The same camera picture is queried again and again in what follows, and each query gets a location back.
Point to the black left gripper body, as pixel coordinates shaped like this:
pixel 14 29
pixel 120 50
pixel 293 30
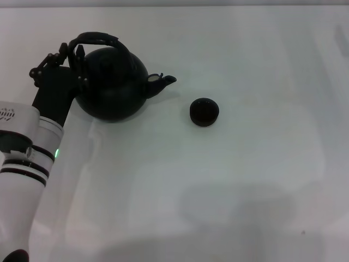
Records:
pixel 54 92

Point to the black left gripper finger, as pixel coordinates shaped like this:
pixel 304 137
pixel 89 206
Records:
pixel 51 60
pixel 79 68

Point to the small dark brown teacup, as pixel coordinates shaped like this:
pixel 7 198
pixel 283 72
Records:
pixel 204 112

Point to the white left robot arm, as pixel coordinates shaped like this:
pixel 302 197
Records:
pixel 24 191

